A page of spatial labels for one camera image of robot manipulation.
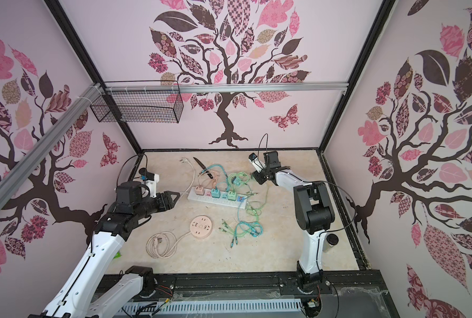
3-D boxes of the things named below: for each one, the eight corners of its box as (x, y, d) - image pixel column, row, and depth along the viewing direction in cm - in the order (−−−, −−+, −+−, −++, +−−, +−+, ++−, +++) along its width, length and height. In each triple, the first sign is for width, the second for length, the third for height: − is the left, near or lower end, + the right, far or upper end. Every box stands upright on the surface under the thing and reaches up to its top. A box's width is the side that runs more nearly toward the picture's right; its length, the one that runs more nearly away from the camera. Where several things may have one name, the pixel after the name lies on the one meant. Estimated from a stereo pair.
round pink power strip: (189, 238, 87) (188, 236, 85) (193, 218, 94) (191, 215, 92) (211, 238, 87) (210, 236, 85) (213, 218, 94) (212, 215, 92)
